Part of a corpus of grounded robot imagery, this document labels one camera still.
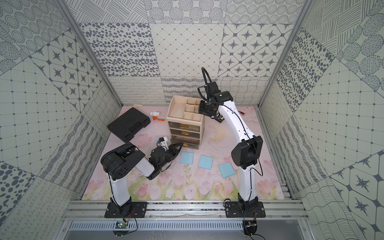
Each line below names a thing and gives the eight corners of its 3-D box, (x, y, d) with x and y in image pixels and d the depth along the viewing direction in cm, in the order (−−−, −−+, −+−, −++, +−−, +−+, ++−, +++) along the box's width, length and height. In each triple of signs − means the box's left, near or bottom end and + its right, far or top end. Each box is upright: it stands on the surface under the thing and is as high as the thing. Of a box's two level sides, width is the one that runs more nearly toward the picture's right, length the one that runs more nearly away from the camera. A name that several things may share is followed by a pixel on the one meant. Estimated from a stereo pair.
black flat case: (109, 130, 107) (105, 125, 102) (134, 111, 119) (132, 106, 115) (127, 143, 100) (123, 139, 95) (151, 122, 112) (149, 116, 108)
